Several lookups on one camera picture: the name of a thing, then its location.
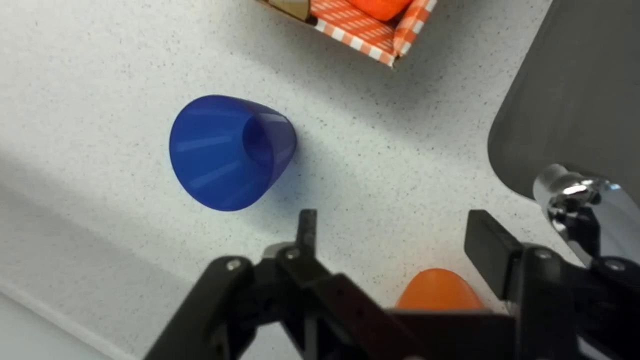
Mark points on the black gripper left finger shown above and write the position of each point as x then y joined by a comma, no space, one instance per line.
253,313

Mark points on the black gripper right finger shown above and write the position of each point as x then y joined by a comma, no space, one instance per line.
561,307

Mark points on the chrome faucet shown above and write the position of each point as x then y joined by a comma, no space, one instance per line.
566,191

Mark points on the orange plastic cup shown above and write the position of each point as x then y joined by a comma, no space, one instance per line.
440,290

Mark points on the blue plastic cup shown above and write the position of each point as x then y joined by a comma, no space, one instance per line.
220,152

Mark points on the stainless steel sink basin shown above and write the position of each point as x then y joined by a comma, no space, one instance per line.
581,87

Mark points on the orange checkered paper basket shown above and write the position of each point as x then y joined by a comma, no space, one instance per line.
361,31

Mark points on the orange item in basket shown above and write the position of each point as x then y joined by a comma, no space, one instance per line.
380,7

